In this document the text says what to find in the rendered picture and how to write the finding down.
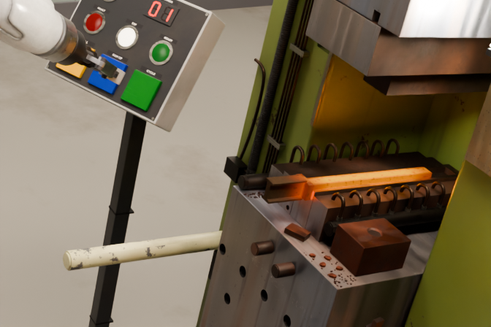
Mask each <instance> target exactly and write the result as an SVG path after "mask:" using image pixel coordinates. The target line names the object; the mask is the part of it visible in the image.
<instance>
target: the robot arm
mask: <svg viewBox="0 0 491 327"><path fill-rule="evenodd" d="M0 40H1V41H2V42H4V43H5V44H7V45H9V46H11V47H13V48H15V49H17V50H21V51H23V52H27V53H32V54H34V55H37V56H39V57H40V58H44V59H46V60H49V61H50V62H51V63H52V62H53V63H54V62H56V63H58V64H61V65H64V66H69V65H72V64H75V63H77V64H80V65H81V66H82V65H84V66H86V67H88V68H92V69H93V70H94V71H98V73H99V74H100V75H101V77H102V78H104V79H106V78H107V79H109V80H110V81H112V82H114V83H116V84H118V85H120V83H121V80H122V79H123V77H124V75H125V72H124V71H122V70H120V69H119V68H117V67H116V66H114V65H113V64H111V63H110V62H109V61H108V60H107V59H106V58H103V57H101V56H99V57H98V56H97V53H96V52H94V51H93V50H92V49H91V48H90V47H89V46H87V45H86V42H85V37H84V36H83V34H82V33H81V32H80V31H78V30H77V29H76V28H75V25H74V23H73V22H72V21H70V20H69V19H67V18H65V17H64V16H63V15H61V14H60V13H59V12H57V11H55V9H54V4H53V2H52V1H51V0H0Z"/></svg>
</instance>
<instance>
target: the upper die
mask: <svg viewBox="0 0 491 327"><path fill-rule="evenodd" d="M305 35H306V36H308V37H310V38H311V39H312V40H314V41H315V42H317V43H319V44H320V45H321V46H323V47H325V48H326V49H327V50H329V51H330V52H331V53H333V54H335V55H336V56H337V57H339V58H341V59H342V60H344V61H345V62H346V63H348V64H349V65H351V66H353V67H354V68H355V69H357V70H358V71H360V72H362V73H363V74H364V75H366V76H398V75H429V74H489V73H491V57H489V56H488V55H486V54H485V53H486V51H487V48H491V46H490V45H491V38H448V37H398V36H396V35H395V34H393V33H392V32H390V31H388V30H386V29H385V28H383V27H381V26H380V25H379V24H378V21H372V20H370V19H368V18H367V17H365V16H364V15H361V14H360V13H358V12H357V11H355V10H353V9H352V8H350V7H348V6H346V5H345V4H343V3H342V2H340V1H338V0H314V2H313V7H312V10H311V15H310V18H309V21H308V27H307V30H306V33H305Z"/></svg>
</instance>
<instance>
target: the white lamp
mask: <svg viewBox="0 0 491 327"><path fill-rule="evenodd" d="M134 39H135V32H134V30H133V29H131V28H125V29H124V30H122V31H121V32H120V34H119V35H118V42H119V44H120V45H122V46H124V47H126V46H129V45H131V44H132V43H133V41H134Z"/></svg>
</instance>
